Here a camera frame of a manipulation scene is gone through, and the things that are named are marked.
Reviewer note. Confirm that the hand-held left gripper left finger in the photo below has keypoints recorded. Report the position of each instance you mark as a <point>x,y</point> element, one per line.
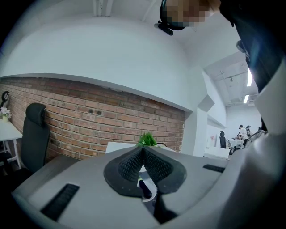
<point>89,179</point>

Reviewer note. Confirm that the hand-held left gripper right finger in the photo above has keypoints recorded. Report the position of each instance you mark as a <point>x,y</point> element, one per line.
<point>194,190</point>

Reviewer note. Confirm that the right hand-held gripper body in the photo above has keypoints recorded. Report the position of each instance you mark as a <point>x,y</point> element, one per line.
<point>257,179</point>

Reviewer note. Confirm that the white plate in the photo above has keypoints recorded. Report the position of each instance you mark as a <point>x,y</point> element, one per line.
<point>148,199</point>

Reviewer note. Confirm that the purple eggplant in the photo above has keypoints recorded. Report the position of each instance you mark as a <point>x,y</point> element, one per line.
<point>145,189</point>

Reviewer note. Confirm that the white desk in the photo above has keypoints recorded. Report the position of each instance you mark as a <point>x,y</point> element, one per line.
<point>216,153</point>

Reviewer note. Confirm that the black high-back office chair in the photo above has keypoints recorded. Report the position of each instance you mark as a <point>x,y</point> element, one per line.
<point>33,138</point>

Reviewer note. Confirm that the green leafy plant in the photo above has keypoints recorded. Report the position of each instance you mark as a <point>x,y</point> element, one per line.
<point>147,139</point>

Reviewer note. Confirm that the ceiling light strip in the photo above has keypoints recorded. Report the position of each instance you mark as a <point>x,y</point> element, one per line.
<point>246,98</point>
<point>249,77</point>

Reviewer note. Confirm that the white side table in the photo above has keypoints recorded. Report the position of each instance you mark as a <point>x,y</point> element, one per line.
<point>9,133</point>

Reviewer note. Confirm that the white flowers in vase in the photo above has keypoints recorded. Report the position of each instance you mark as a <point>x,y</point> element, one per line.
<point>4,111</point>

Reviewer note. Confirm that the person's black striped shirt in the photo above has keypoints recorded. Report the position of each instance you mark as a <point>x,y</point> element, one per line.
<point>257,33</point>

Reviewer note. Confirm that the person's face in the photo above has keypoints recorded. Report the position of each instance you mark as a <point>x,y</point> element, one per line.
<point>192,11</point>

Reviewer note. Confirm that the black head-worn camera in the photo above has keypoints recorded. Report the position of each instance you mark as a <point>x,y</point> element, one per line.
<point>166,30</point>

